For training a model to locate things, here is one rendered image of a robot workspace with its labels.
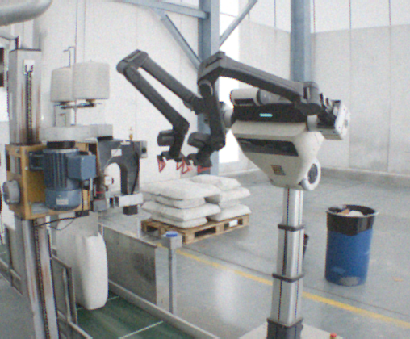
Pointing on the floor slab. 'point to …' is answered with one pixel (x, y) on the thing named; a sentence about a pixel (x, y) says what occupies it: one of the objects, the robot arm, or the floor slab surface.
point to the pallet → (194, 228)
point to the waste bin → (349, 244)
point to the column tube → (18, 89)
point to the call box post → (172, 282)
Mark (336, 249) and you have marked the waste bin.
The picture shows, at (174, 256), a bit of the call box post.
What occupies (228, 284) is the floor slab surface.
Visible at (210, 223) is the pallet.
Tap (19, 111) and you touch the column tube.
